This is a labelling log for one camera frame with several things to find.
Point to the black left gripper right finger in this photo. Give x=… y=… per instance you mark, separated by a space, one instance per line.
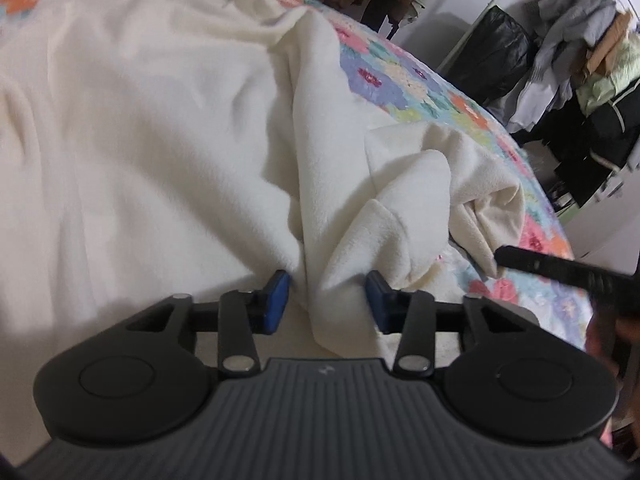
x=496 y=371

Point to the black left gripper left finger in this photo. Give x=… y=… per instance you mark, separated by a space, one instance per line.
x=152 y=373

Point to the cream fleece garment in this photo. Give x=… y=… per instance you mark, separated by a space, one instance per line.
x=157 y=146

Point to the floral quilted bedspread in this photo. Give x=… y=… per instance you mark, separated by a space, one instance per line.
x=408 y=90

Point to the pile of clothes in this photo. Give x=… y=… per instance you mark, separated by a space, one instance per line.
x=581 y=95

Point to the black bag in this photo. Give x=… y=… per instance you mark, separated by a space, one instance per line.
x=497 y=54

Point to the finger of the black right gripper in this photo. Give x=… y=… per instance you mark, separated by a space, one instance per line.
x=606 y=285

